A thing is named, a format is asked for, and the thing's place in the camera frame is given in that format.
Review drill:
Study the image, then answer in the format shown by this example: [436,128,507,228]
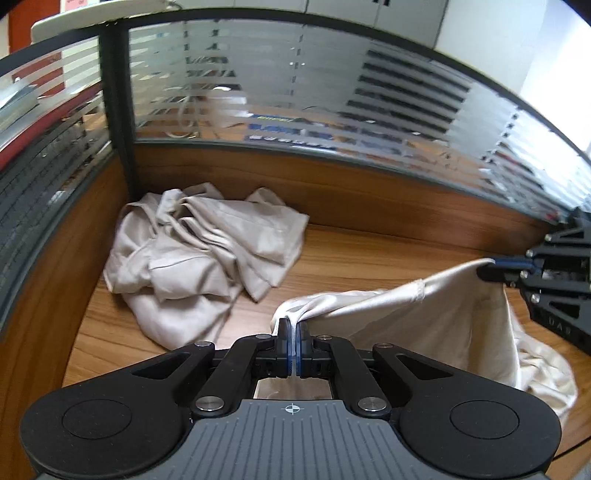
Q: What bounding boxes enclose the white curved panel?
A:
[30,0,183,44]

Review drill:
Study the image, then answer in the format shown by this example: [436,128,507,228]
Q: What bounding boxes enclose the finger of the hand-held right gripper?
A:
[475,263,533,285]
[489,257,534,270]

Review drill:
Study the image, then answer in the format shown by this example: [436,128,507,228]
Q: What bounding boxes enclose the beige crumpled garment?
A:
[102,182,310,349]

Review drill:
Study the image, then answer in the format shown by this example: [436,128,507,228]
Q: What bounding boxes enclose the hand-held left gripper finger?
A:
[296,320,467,418]
[115,318,296,418]

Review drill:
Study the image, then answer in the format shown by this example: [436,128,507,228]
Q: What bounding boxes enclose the orange door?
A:
[9,0,63,54]

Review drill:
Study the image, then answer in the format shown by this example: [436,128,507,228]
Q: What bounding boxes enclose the frosted striped glass partition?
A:
[127,21,591,227]
[0,37,114,328]

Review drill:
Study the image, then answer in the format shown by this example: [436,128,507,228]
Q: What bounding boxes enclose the dark partition post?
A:
[97,23,139,204]

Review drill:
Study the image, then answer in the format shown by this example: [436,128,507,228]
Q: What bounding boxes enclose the cream shirt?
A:
[254,258,579,425]

